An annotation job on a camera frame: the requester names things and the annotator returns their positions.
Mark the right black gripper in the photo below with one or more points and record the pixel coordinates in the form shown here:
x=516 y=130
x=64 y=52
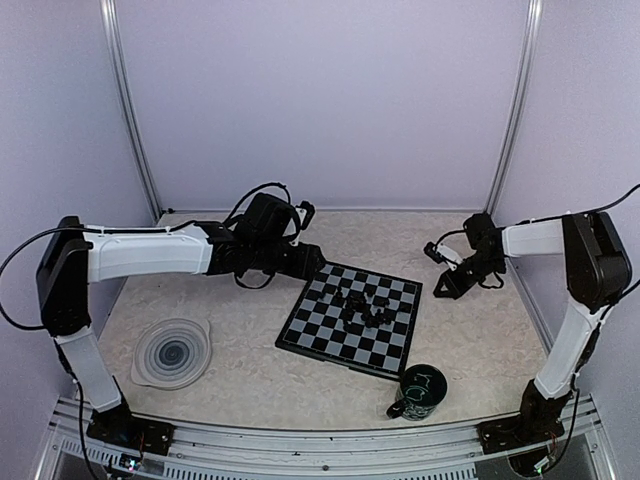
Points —
x=455 y=288

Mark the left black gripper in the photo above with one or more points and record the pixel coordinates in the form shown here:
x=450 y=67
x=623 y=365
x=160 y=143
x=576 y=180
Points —
x=305 y=268

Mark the black grey chess board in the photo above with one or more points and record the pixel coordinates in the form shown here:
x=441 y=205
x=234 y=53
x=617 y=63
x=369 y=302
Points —
x=356 y=318

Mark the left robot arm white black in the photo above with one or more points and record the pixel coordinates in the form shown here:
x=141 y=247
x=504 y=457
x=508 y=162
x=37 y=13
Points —
x=79 y=255

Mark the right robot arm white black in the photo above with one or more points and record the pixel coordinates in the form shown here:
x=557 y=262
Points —
x=598 y=274

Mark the black chess piece pile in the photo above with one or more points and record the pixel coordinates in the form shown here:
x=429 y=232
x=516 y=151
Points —
x=369 y=306

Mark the dark green mug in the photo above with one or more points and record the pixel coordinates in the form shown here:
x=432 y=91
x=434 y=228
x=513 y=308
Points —
x=421 y=389

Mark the clear collapsible silicone bowl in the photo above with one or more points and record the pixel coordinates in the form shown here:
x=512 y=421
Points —
x=172 y=354

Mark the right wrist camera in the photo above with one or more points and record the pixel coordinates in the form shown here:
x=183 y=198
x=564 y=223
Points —
x=441 y=253

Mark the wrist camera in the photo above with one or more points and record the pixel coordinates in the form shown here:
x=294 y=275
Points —
x=306 y=211
x=441 y=253

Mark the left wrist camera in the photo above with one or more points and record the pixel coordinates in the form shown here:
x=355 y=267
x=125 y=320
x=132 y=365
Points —
x=306 y=211

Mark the aluminium front rail frame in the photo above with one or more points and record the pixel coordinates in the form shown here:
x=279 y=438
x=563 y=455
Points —
x=208 y=451

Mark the right aluminium corner post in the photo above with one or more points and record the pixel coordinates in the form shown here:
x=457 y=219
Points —
x=523 y=74

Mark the aluminium corner post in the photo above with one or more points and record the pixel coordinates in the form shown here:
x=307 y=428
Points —
x=523 y=74
x=108 y=10

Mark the left aluminium corner post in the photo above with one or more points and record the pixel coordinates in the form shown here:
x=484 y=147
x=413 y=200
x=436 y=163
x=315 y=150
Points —
x=108 y=10

